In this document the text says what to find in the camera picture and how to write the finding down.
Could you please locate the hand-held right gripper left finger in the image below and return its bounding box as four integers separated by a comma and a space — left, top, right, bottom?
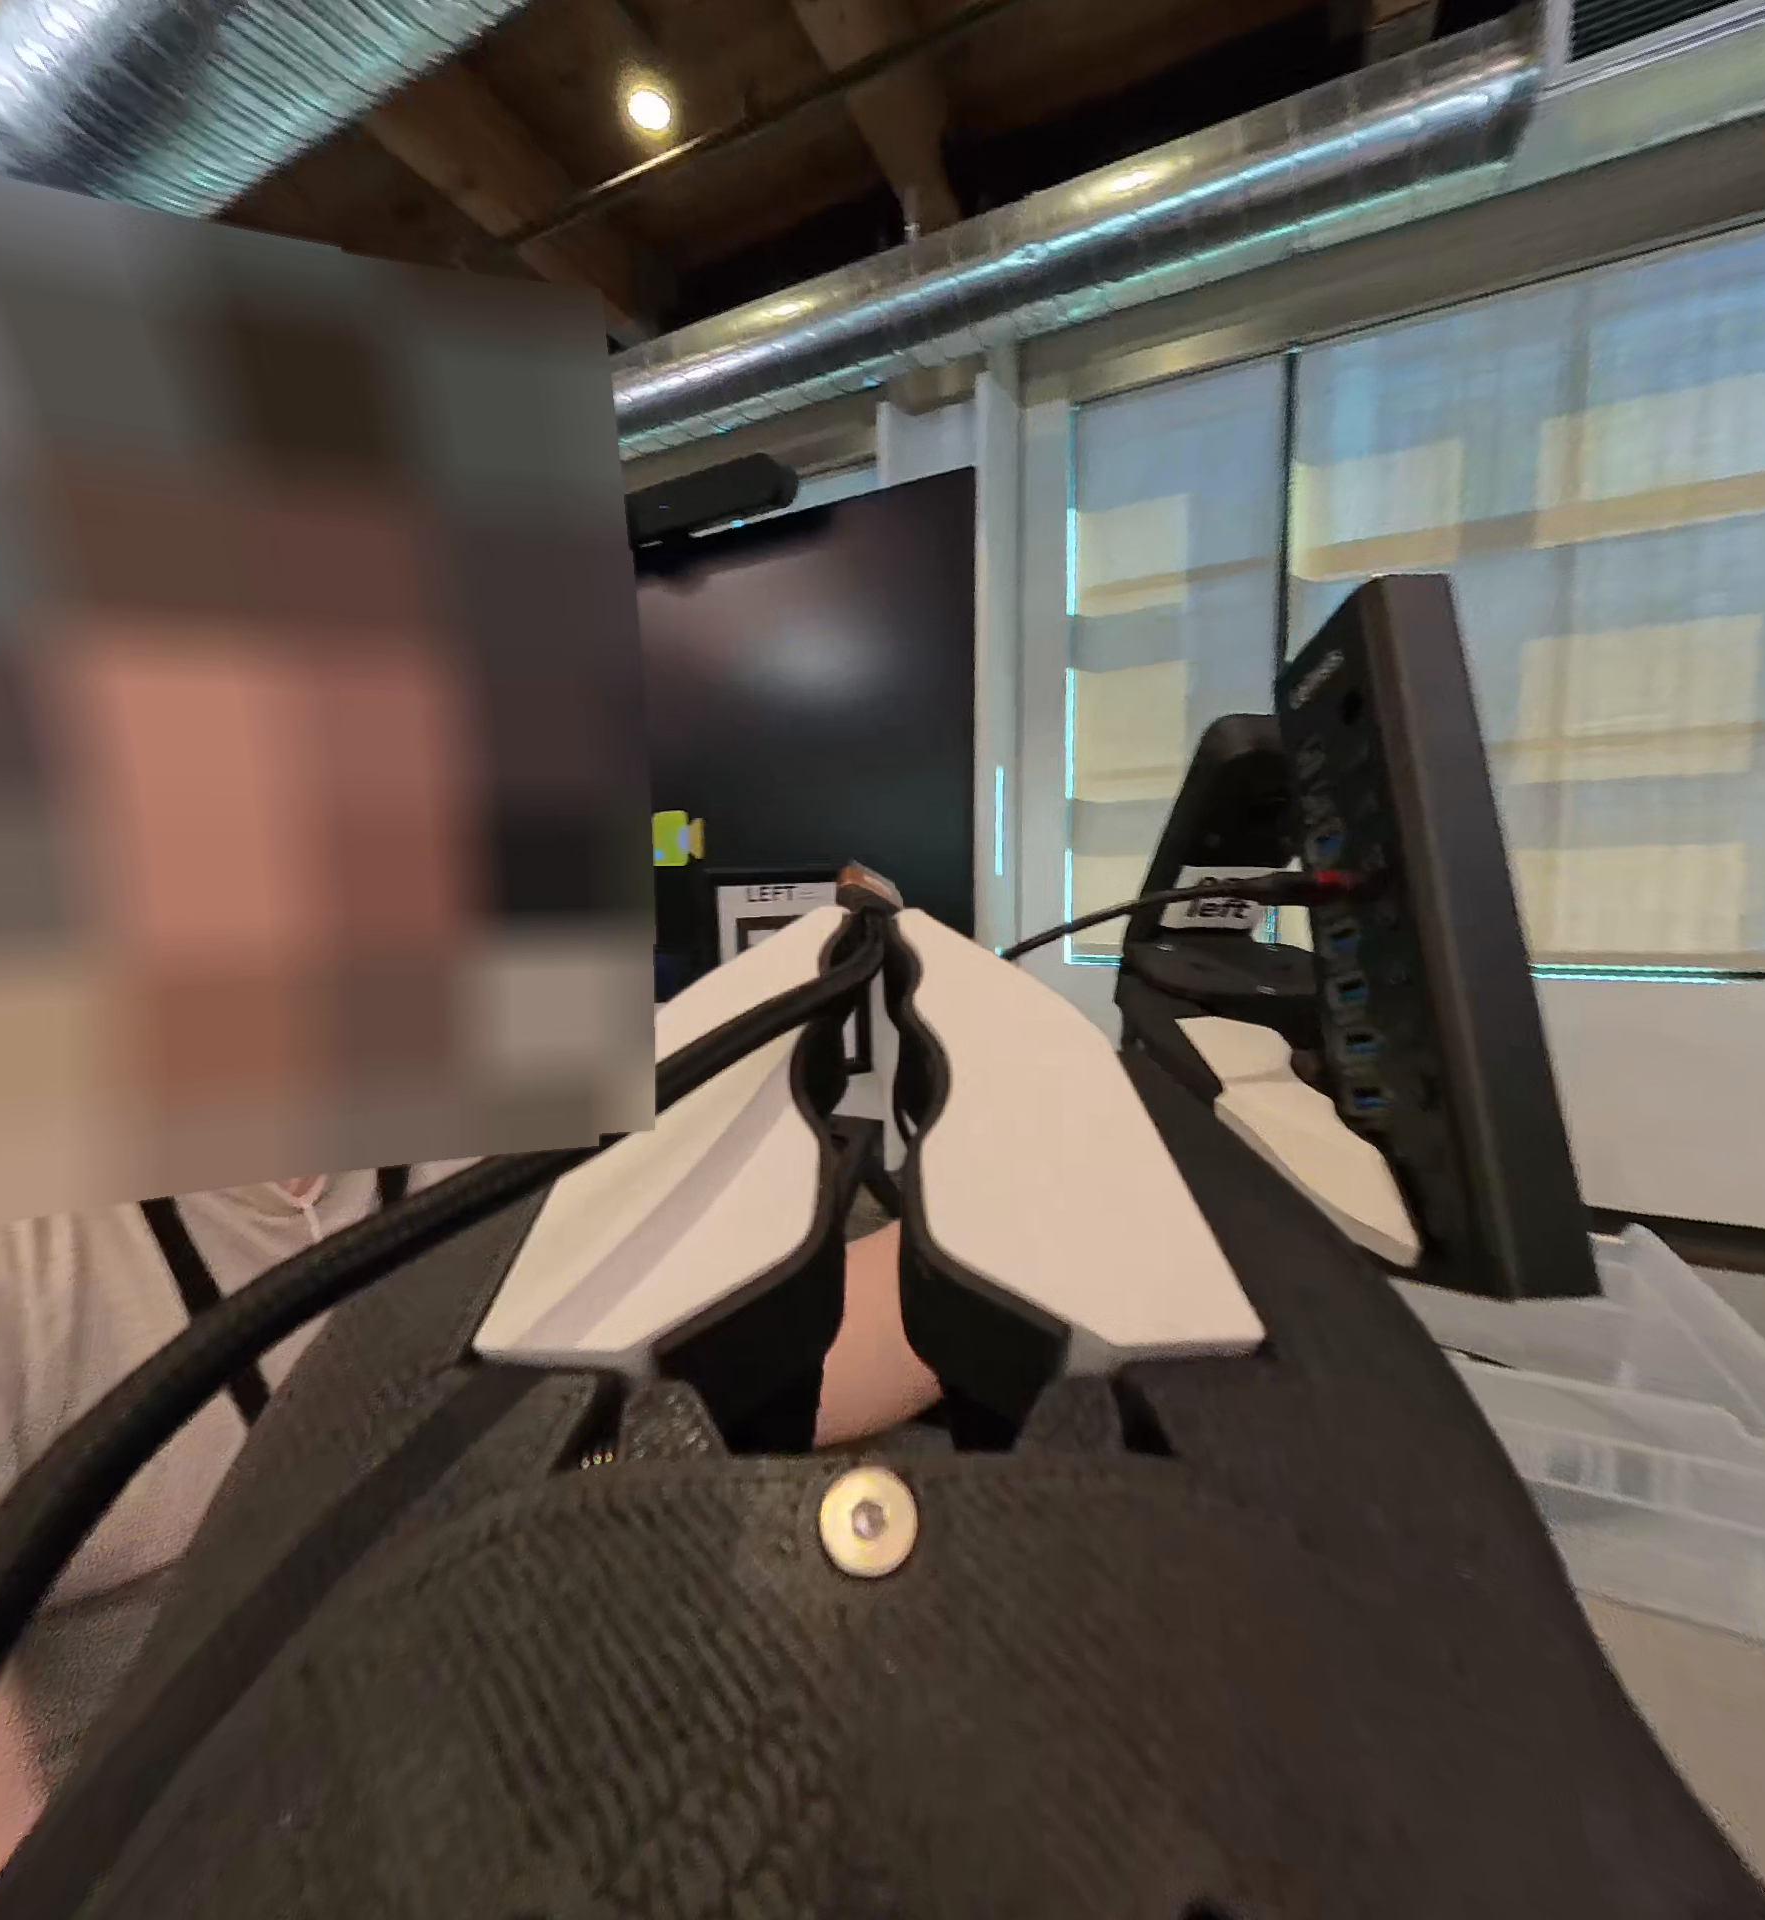
474, 905, 865, 1455

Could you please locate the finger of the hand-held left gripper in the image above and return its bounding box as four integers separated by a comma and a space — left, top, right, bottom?
1172, 1011, 1428, 1271

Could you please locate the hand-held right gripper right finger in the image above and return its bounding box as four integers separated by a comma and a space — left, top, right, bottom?
879, 912, 1270, 1455

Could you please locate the black usb hub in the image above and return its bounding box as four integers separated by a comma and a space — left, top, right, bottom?
1271, 575, 1602, 1304

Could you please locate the black braided usb cable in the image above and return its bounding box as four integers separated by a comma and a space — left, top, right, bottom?
0, 857, 914, 1786

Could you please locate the person's left forearm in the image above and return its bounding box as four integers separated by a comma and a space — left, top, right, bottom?
815, 1226, 949, 1451

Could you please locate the clear plastic bin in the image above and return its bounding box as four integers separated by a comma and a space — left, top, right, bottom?
1399, 1217, 1765, 1650

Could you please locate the black monitor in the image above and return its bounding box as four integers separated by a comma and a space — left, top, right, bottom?
634, 465, 979, 940

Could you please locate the large window with roller shades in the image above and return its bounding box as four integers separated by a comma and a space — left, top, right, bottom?
1068, 203, 1765, 985

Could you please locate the white air vent grille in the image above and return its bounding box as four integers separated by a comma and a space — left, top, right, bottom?
1532, 0, 1765, 99

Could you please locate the thin black cable red plug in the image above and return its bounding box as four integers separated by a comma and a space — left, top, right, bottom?
998, 864, 1386, 961

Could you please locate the black shoulder strap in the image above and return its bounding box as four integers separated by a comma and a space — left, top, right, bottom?
140, 1198, 274, 1428

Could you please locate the long spiral metal duct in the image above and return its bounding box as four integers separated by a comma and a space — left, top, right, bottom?
612, 30, 1551, 459

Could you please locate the black camera bar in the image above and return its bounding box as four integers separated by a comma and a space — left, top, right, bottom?
625, 453, 802, 546

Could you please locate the large round metal duct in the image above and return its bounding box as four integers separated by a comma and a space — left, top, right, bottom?
0, 0, 541, 219

